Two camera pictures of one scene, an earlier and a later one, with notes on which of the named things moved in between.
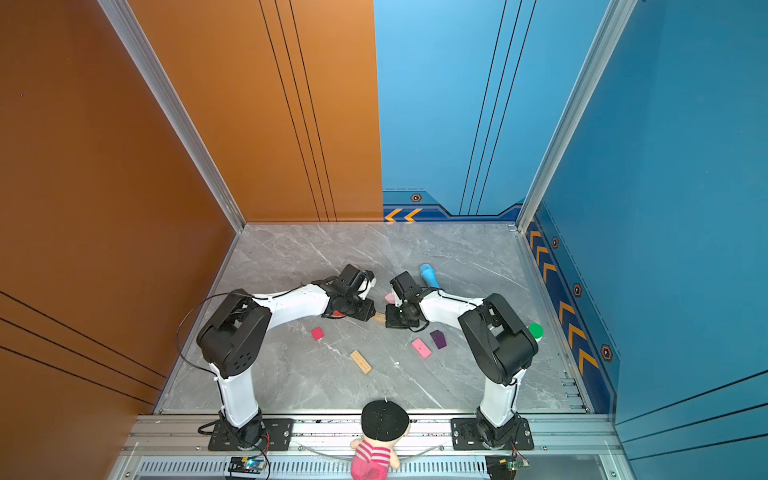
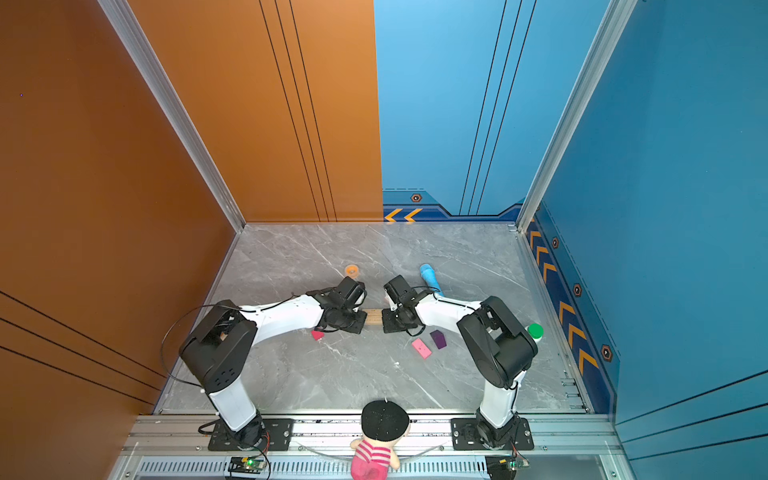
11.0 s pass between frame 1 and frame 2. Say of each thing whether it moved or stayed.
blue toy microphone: stayed
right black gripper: stayed
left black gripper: moved
